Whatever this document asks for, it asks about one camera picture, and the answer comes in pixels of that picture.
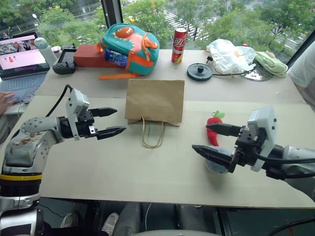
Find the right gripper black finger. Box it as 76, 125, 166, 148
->
205, 122, 243, 138
191, 144, 234, 170

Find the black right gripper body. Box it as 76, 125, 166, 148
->
227, 125, 262, 174

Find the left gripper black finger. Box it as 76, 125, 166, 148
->
91, 107, 118, 118
96, 126, 127, 141

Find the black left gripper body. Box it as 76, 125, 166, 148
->
73, 109, 99, 140

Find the red chili plush toy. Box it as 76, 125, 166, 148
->
206, 110, 226, 147

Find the brown paper bag with handles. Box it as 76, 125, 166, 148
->
125, 78, 186, 149

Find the white plastic bag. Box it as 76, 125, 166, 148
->
205, 38, 256, 74

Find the bystander's bare hand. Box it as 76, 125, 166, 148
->
0, 91, 18, 115

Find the blue packet in backpack pocket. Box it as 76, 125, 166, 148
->
104, 49, 128, 67

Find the red-brown rectangular box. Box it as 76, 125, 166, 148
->
73, 44, 116, 68

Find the black round kettle base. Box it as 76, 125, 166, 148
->
186, 62, 214, 83

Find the round metal tray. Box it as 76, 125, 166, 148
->
237, 62, 275, 82

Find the black handheld controller with screen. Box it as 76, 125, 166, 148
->
52, 44, 78, 75

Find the teal orange dinosaur backpack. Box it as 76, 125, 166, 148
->
97, 23, 160, 81

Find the bystander's grey trouser leg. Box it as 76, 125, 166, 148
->
0, 114, 15, 146

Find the light green cloth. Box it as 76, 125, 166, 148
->
253, 50, 288, 78

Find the white bottle with teal cap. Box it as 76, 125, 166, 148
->
34, 37, 58, 68

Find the dark grey rounded shape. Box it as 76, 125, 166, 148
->
115, 203, 142, 236

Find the white sneaker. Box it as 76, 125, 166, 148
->
60, 212, 79, 228
101, 212, 120, 236

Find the grey laptop with pink screen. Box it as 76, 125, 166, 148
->
0, 31, 51, 104

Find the red soda can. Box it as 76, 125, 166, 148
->
171, 27, 189, 64

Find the person in white shirt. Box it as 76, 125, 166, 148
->
286, 40, 315, 111

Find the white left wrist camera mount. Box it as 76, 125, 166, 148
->
65, 88, 90, 141

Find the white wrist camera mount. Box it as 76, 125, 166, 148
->
247, 105, 278, 172
65, 88, 90, 141

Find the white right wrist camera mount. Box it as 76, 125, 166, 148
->
247, 105, 278, 172

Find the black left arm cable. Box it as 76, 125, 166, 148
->
45, 84, 74, 118

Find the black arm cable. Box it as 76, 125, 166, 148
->
252, 147, 315, 179
45, 84, 74, 118

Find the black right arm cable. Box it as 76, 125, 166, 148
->
252, 147, 315, 179

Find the white laptop charger cable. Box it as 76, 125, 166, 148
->
16, 102, 26, 117

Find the black power cord with plug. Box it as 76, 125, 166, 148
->
205, 56, 257, 77

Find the black cable under table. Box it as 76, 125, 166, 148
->
268, 217, 315, 236

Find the thin white cable under table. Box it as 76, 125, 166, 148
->
144, 204, 153, 233

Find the black window frame post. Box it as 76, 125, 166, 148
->
100, 0, 124, 30
286, 31, 315, 67

